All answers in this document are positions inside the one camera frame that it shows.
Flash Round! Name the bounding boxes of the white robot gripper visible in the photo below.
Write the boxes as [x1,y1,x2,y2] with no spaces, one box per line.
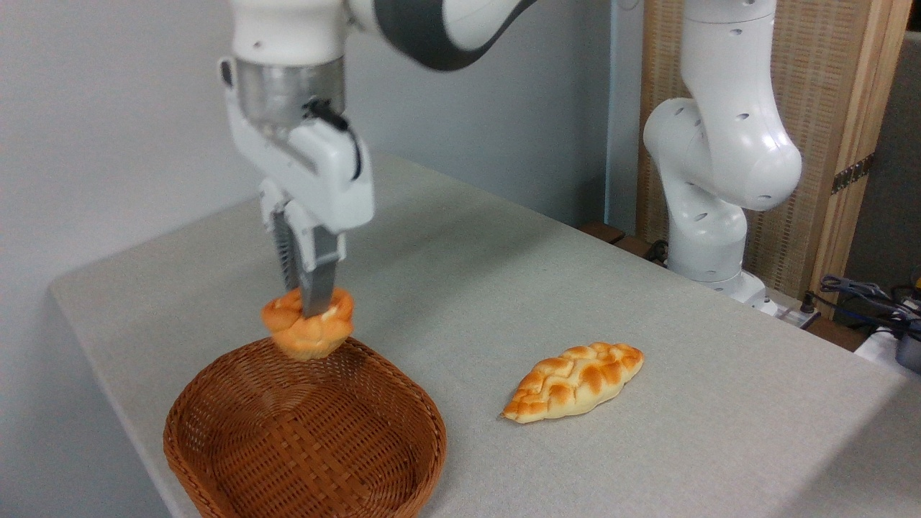
[218,57,376,319]

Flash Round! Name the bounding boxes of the round orange bread bun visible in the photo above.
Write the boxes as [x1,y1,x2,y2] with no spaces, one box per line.
[260,286,355,361]

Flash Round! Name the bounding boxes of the brown woven wicker basket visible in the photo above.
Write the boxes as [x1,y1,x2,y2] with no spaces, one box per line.
[163,335,448,518]

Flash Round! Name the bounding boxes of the long braided bread loaf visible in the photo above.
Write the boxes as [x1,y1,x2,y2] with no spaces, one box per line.
[502,342,645,424]

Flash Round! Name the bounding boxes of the grey tablecloth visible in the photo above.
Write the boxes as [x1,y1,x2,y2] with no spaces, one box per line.
[49,151,921,518]

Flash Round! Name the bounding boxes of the white power strip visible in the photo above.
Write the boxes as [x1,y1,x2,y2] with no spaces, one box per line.
[771,299,822,330]

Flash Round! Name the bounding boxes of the dark metal screen hinge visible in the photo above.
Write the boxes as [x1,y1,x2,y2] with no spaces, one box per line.
[831,153,876,196]

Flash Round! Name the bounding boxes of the grey device with white cloth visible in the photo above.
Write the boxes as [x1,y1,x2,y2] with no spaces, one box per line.
[854,325,921,383]

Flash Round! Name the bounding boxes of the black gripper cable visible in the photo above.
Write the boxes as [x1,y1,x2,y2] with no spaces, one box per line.
[302,99,363,181]

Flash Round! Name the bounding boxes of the blue and black cable bundle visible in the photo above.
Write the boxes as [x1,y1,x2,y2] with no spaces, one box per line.
[819,275,921,340]

